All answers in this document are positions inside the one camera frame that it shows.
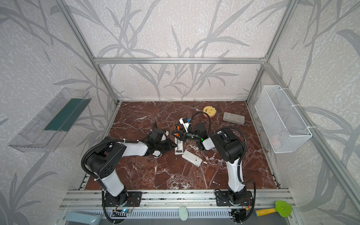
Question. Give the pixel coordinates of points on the pale green oval object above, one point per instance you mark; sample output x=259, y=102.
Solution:
x=183, y=213

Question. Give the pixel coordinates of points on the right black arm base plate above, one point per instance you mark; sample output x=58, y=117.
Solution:
x=230, y=198

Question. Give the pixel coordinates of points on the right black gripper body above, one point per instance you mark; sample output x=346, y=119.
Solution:
x=181, y=135

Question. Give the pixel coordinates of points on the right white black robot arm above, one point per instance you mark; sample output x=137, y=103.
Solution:
x=230, y=143

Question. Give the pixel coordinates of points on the clear plastic box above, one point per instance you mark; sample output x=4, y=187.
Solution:
x=234, y=118

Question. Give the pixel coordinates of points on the green yellow toy spatula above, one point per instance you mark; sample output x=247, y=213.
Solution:
x=283, y=208

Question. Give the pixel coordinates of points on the orange handled screwdriver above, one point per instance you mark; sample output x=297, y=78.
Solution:
x=178, y=132

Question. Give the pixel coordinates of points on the yellow smiley sponge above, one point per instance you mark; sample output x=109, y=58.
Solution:
x=211, y=111

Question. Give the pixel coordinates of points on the white wire basket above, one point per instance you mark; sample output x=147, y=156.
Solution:
x=284, y=127

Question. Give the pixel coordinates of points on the light blue tray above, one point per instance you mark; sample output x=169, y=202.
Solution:
x=84, y=218

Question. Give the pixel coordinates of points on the small circuit board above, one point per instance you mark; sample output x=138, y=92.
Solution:
x=122, y=211

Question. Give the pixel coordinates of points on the white remote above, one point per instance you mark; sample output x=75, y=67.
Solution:
x=179, y=150
x=157, y=154
x=192, y=158

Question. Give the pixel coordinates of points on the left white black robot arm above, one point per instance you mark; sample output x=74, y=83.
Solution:
x=101, y=160

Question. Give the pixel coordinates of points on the clear plastic wall shelf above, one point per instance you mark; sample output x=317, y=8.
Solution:
x=45, y=132

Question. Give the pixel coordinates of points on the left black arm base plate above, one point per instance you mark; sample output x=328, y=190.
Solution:
x=128, y=199

